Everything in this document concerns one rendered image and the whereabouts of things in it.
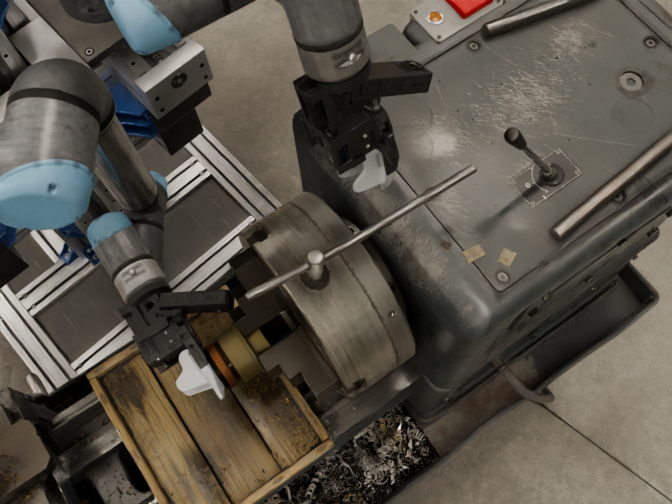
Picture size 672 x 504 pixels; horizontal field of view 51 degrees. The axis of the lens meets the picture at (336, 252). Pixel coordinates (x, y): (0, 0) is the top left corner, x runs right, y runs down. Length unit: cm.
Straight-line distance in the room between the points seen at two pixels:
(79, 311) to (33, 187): 131
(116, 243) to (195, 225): 101
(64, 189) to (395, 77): 41
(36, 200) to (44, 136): 8
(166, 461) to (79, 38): 75
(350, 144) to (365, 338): 30
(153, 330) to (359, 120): 49
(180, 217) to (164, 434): 101
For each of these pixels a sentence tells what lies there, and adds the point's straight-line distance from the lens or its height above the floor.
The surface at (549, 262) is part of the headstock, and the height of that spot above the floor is 125.
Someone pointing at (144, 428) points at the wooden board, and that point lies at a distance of 133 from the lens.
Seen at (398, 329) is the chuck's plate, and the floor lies 117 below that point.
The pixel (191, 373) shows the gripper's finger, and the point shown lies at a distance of 110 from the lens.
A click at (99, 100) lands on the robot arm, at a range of 100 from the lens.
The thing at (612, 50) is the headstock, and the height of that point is 126.
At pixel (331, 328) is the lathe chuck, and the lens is 97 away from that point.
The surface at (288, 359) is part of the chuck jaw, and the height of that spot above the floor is 111.
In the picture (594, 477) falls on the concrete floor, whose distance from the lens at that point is 226.
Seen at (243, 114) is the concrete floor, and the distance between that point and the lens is 259.
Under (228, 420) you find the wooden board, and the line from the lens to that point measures 130.
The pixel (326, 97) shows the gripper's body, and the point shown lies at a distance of 79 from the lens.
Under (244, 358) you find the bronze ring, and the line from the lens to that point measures 108.
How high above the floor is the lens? 215
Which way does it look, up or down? 68 degrees down
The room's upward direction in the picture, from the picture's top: 5 degrees counter-clockwise
